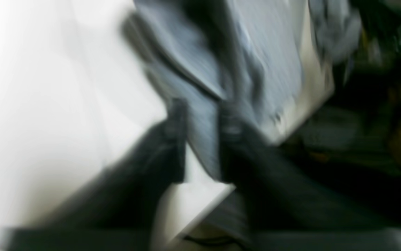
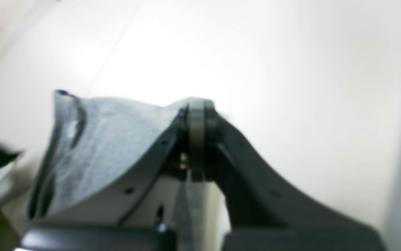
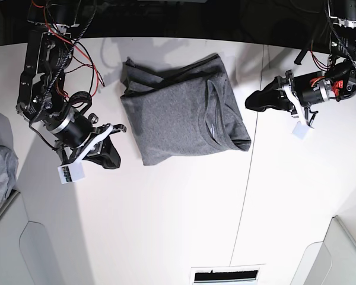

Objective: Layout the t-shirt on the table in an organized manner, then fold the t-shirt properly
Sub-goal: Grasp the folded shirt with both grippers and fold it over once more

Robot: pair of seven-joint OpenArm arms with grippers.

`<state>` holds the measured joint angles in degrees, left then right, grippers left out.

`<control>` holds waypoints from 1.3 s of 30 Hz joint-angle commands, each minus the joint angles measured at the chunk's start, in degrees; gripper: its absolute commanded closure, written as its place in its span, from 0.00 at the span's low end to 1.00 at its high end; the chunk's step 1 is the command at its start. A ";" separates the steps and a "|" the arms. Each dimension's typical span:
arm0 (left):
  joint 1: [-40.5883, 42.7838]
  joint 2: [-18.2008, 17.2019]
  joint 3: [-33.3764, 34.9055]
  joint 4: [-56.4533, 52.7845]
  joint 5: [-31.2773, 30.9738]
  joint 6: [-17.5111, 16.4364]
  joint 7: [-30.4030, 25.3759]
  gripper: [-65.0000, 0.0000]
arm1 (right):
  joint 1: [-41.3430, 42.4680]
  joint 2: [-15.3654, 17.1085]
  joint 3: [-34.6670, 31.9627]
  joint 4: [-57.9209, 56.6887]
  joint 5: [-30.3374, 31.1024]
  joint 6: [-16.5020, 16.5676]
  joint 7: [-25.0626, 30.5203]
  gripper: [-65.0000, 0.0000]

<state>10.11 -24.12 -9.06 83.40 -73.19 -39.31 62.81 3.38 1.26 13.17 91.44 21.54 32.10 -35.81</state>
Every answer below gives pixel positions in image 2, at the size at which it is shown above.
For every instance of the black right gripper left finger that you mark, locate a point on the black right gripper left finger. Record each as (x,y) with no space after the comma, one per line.
(127,202)

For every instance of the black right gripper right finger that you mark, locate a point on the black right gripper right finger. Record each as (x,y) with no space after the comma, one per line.
(266,212)

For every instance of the grey t-shirt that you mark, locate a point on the grey t-shirt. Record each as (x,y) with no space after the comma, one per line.
(99,146)

